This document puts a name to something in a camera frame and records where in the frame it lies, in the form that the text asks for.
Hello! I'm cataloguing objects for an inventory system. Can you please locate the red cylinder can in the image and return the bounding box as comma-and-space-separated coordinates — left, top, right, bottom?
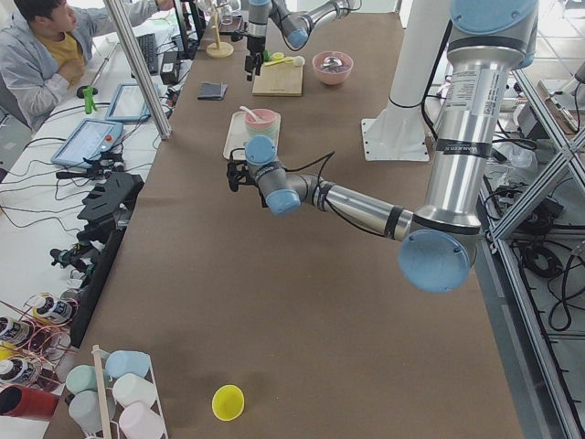
1, 385, 59, 421

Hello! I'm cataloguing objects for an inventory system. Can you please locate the green cup on rack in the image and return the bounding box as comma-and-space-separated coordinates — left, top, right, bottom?
65, 365, 98, 395

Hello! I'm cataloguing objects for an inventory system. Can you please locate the aluminium frame post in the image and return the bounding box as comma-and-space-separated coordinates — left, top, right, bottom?
104, 0, 172, 140

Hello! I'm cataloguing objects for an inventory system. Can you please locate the grey folded cloth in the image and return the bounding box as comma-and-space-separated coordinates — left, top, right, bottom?
197, 81, 228, 101

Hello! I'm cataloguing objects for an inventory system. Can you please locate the blue cup on rack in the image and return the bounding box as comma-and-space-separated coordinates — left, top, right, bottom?
105, 350, 151, 379

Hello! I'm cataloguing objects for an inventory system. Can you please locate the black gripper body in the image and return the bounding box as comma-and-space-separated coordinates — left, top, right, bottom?
230, 30, 266, 62
227, 160, 258, 192

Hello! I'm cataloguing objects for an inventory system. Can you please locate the small pink bowl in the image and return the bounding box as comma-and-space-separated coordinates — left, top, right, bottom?
245, 109, 277, 130

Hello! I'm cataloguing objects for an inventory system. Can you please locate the teach pendant tablet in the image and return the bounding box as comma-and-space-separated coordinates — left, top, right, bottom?
105, 83, 151, 123
50, 118, 123, 168

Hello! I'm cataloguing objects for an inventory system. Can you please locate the metal ice scoop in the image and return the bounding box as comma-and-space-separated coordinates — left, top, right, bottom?
319, 56, 344, 71

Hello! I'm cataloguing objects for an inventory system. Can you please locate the wooden mug tree stand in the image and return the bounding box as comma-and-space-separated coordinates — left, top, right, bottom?
197, 0, 234, 59

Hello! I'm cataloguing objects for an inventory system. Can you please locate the person in yellow shirt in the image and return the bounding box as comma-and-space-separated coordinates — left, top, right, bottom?
0, 0, 177, 134

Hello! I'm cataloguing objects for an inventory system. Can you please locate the green bowl stack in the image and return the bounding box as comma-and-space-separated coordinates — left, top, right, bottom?
245, 114, 281, 144

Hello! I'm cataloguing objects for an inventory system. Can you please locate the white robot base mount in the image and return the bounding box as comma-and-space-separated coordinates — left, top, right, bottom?
362, 0, 450, 162

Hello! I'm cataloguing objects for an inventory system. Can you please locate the yellow plastic cup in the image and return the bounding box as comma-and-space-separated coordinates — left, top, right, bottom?
211, 384, 245, 422

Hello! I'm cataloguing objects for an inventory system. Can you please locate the large pink ice bowl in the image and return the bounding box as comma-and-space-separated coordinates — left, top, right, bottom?
312, 50, 354, 85

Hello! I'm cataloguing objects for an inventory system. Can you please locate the pink cup on rack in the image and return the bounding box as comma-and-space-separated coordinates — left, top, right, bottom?
119, 402, 165, 439

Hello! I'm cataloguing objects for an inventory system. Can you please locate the yellow plastic knife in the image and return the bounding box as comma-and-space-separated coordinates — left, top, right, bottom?
262, 57, 294, 67

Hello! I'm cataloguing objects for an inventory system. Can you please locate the white ceramic spoon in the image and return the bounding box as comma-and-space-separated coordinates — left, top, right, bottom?
239, 105, 264, 123

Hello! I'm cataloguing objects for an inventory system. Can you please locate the bamboo cutting board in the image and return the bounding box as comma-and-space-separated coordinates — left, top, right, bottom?
252, 62, 304, 97

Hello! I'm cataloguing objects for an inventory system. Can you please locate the white wire cup rack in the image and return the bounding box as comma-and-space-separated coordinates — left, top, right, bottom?
66, 345, 169, 438

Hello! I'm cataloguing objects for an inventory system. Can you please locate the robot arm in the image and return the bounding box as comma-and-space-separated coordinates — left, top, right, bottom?
232, 0, 361, 81
227, 1, 538, 294

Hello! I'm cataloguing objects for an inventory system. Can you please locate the black keyboard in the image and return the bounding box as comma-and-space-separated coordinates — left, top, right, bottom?
136, 33, 158, 75

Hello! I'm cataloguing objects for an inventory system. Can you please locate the pale white cup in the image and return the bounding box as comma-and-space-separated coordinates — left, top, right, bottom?
112, 373, 157, 407

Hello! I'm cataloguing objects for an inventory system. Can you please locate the cream rabbit tray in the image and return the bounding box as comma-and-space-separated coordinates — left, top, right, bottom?
222, 111, 282, 161

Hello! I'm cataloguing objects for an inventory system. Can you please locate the black tray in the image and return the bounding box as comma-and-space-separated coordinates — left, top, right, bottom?
219, 15, 244, 36

